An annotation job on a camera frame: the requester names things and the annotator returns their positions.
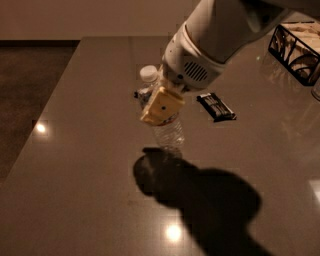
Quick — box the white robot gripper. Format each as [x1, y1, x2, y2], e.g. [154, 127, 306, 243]
[140, 24, 225, 126]

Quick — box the black snack bar packet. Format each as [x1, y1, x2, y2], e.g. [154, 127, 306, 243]
[197, 93, 237, 122]

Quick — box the black wire basket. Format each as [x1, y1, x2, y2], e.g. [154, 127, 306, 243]
[268, 25, 320, 86]

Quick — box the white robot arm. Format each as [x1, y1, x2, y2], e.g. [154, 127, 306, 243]
[141, 0, 320, 126]

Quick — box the clear plastic water bottle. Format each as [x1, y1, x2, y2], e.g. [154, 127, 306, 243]
[138, 65, 184, 152]

